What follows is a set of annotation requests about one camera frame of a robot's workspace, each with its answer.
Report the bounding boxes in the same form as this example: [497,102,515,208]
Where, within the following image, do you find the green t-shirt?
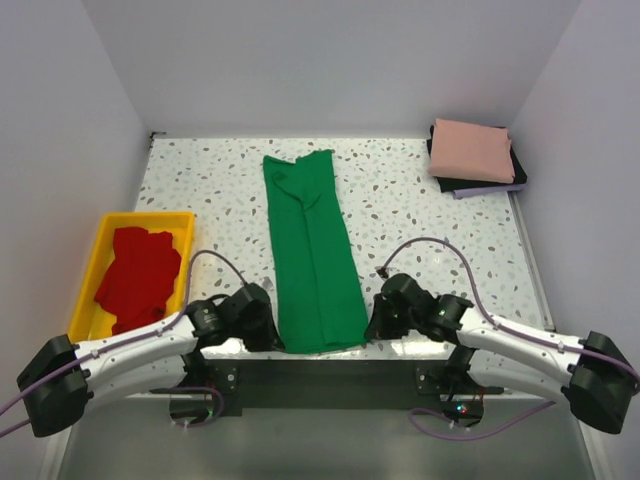
[263,150,368,354]

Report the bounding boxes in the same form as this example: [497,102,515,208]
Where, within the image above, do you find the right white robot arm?
[365,270,638,434]

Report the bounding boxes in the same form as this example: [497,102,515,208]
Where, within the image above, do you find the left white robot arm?
[17,283,284,438]

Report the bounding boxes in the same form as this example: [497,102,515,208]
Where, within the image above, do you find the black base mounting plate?
[148,357,505,419]

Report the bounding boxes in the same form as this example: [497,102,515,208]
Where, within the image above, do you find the red t-shirt in bin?
[94,227,182,335]

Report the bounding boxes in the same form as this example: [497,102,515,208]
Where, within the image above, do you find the folded lavender t-shirt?
[452,184,526,200]

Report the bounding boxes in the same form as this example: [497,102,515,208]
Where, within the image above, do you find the folded black t-shirt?
[427,124,528,192]

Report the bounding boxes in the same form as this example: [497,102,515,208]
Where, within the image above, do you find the yellow plastic bin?
[67,211,195,343]

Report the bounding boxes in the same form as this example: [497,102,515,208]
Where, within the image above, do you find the folded pink t-shirt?
[428,118,515,184]

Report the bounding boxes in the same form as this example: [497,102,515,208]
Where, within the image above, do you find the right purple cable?
[375,236,640,441]

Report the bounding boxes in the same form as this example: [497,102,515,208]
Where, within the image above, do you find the purple cable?
[0,249,261,439]
[375,236,640,441]

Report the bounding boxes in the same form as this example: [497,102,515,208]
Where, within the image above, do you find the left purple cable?
[0,249,261,439]

